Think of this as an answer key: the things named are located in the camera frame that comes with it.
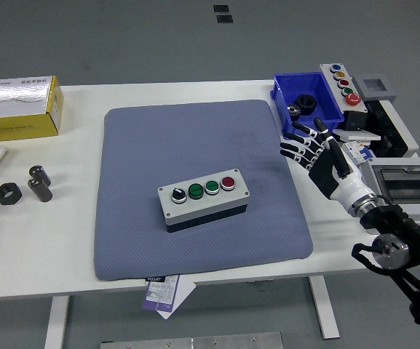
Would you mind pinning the yellow cardboard box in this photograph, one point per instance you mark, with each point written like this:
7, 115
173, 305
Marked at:
13, 116

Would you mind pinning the black and white rail device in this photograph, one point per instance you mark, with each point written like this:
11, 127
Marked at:
395, 134

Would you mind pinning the blue plastic bin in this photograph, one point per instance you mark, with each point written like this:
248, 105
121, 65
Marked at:
304, 85

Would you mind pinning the grey metal floor plate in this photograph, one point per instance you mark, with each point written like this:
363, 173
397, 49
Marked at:
195, 342

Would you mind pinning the white circuit breaker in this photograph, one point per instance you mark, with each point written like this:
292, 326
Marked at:
357, 152

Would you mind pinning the grey distribution box clear cover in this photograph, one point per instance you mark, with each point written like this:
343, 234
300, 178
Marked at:
413, 181

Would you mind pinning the white table leg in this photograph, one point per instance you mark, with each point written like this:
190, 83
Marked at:
56, 323
324, 309

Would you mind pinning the grey five-button control box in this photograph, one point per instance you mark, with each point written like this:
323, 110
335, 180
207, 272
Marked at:
340, 81

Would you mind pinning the grey-blue padded mat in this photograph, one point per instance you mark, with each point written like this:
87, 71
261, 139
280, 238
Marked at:
158, 138

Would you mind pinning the white wall switch plate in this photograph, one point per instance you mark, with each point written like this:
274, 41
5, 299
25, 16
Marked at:
359, 135

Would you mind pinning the small metal gear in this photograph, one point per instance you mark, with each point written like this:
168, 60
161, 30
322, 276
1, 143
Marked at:
293, 112

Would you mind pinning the white paper card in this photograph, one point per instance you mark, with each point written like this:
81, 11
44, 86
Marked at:
184, 294

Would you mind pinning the grey four-button control box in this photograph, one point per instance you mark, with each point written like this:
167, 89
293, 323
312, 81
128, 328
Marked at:
202, 207

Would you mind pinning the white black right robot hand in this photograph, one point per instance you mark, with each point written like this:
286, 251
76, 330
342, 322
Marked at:
329, 171

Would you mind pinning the black floor socket cover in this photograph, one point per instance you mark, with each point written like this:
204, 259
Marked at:
224, 19
221, 8

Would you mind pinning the black cylindrical capacitor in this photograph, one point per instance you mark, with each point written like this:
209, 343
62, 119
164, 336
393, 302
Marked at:
39, 172
41, 191

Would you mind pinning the large black hex nut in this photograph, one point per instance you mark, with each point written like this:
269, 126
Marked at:
306, 103
3, 198

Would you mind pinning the purple white mat tag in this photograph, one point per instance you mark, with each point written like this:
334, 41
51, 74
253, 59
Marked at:
160, 294

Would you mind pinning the grey square frame box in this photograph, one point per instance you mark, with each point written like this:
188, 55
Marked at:
386, 94

